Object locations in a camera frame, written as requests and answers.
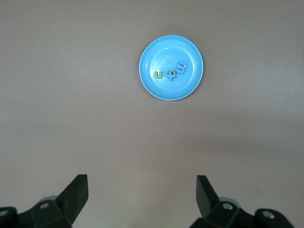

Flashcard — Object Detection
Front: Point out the blue cross-shaped letter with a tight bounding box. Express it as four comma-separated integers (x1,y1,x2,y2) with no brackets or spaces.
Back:
165,69,178,81

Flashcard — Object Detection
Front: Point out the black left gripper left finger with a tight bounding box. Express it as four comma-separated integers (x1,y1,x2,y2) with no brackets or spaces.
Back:
0,174,89,228

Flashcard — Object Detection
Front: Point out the brown table cover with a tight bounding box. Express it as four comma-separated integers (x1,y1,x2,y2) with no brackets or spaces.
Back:
0,0,304,228

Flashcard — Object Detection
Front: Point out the blue letter m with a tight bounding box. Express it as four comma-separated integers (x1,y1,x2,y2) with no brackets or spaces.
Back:
175,61,187,76

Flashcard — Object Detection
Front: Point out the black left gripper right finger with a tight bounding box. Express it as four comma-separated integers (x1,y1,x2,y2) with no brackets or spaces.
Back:
190,175,295,228

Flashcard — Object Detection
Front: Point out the blue round plate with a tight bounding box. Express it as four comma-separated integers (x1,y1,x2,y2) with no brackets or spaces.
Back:
139,35,205,101

